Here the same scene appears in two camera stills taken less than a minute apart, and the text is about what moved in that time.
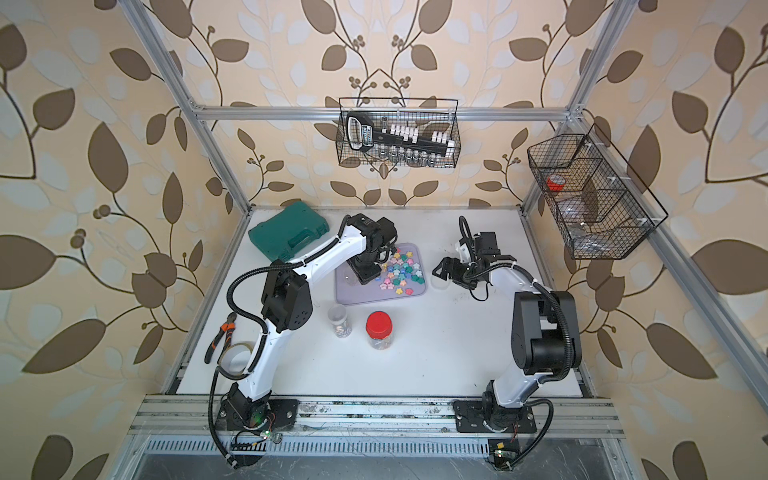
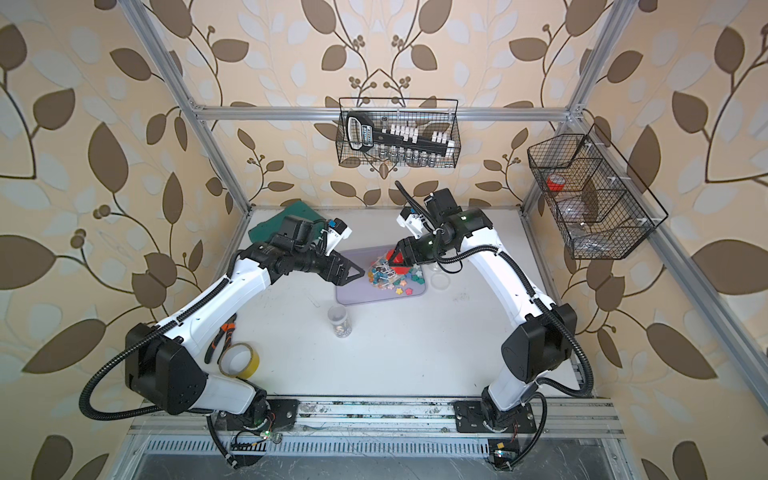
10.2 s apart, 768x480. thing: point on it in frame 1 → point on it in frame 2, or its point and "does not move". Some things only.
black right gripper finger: (446, 266) → (404, 246)
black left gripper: (367, 277) → (339, 278)
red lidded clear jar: (379, 327) → (383, 273)
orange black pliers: (228, 328) does not move
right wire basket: (602, 208) does not move
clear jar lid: (439, 284) does not move
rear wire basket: (436, 115) does not move
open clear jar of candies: (337, 316) does not move
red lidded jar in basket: (555, 182) does not move
